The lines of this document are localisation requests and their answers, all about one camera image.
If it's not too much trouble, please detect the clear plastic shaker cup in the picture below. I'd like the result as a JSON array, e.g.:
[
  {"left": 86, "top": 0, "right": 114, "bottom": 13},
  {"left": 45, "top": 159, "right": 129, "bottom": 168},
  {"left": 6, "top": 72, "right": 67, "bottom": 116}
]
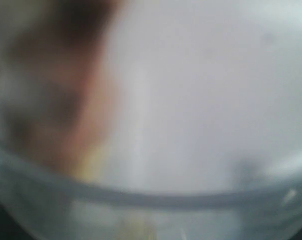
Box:
[{"left": 0, "top": 0, "right": 302, "bottom": 240}]

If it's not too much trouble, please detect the wooden cube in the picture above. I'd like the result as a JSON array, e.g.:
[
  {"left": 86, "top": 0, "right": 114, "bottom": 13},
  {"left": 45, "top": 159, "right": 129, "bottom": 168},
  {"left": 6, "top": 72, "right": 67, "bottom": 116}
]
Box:
[{"left": 0, "top": 0, "right": 123, "bottom": 179}]

